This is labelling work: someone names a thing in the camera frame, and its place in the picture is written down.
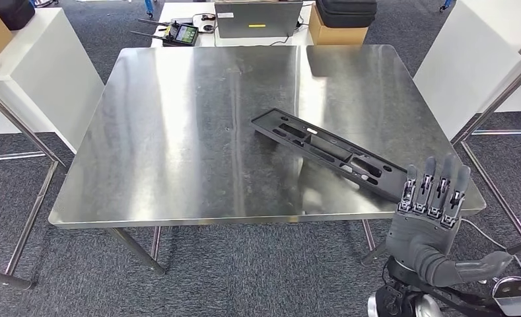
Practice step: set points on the stainless steel workbench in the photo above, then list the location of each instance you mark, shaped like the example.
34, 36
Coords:
177, 131

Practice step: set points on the black remote controller with screen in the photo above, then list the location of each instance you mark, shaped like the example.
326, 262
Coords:
186, 34

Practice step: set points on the small white device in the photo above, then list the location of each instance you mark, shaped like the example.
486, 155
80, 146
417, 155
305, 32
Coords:
205, 24

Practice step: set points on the black carrying case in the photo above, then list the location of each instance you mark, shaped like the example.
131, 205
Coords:
347, 13

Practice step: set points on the white cabinet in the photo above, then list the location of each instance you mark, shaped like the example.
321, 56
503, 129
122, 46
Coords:
41, 65
470, 52

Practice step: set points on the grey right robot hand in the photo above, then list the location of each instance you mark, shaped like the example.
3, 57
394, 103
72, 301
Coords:
422, 240

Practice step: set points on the white desk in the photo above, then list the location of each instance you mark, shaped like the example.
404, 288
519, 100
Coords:
242, 42

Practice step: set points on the black bag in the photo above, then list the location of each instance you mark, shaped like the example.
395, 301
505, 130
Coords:
13, 13

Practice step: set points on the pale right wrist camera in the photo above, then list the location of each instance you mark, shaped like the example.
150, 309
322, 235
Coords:
516, 297

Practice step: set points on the long black plastic part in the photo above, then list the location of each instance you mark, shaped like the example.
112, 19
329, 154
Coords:
389, 183

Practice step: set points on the grey laptop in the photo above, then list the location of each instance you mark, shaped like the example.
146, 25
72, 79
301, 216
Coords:
260, 15

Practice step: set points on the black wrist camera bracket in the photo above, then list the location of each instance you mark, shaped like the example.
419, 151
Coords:
465, 302

